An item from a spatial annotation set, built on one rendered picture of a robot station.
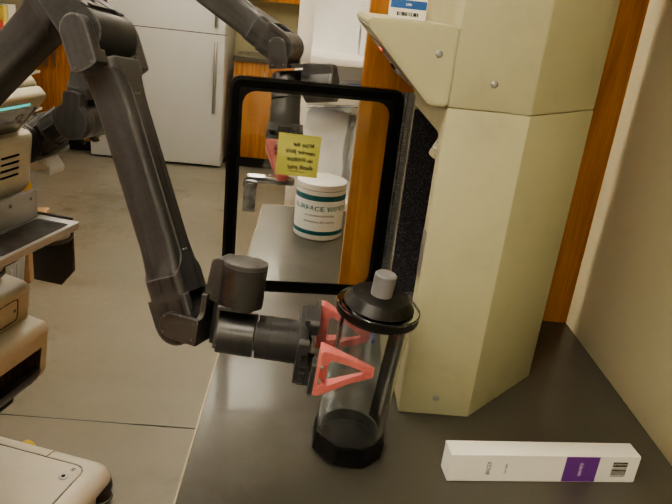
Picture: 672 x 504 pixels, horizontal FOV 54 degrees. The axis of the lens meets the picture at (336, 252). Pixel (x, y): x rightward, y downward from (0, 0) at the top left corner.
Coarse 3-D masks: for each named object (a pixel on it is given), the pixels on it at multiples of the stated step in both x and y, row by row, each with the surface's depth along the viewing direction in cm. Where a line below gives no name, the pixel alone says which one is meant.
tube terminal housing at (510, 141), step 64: (448, 0) 91; (512, 0) 80; (576, 0) 84; (512, 64) 83; (576, 64) 90; (448, 128) 86; (512, 128) 86; (576, 128) 97; (448, 192) 89; (512, 192) 89; (448, 256) 92; (512, 256) 95; (448, 320) 96; (512, 320) 103; (448, 384) 100; (512, 384) 112
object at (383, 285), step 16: (384, 272) 82; (352, 288) 83; (368, 288) 84; (384, 288) 81; (352, 304) 81; (368, 304) 80; (384, 304) 81; (400, 304) 82; (384, 320) 79; (400, 320) 80
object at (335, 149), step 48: (288, 96) 112; (240, 144) 115; (288, 144) 115; (336, 144) 116; (384, 144) 117; (240, 192) 118; (288, 192) 119; (336, 192) 120; (240, 240) 121; (288, 240) 122; (336, 240) 123
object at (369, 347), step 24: (336, 336) 85; (360, 336) 81; (384, 336) 80; (384, 360) 82; (360, 384) 83; (384, 384) 84; (336, 408) 86; (360, 408) 84; (384, 408) 86; (336, 432) 86; (360, 432) 86
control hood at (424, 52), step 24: (384, 24) 81; (408, 24) 81; (432, 24) 81; (384, 48) 87; (408, 48) 82; (432, 48) 82; (456, 48) 82; (408, 72) 83; (432, 72) 83; (432, 96) 84
